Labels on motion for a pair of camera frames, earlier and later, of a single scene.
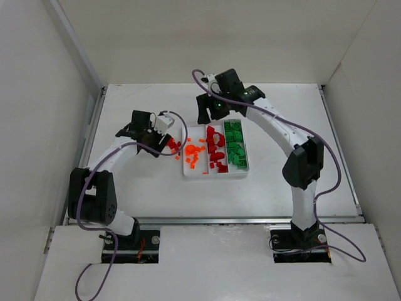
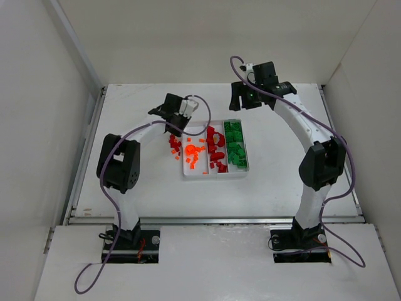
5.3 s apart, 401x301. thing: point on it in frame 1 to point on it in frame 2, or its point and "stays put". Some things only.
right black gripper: (207, 102) to (238, 95)
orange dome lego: (190, 149) stays put
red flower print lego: (214, 139) stays put
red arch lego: (217, 155) stays put
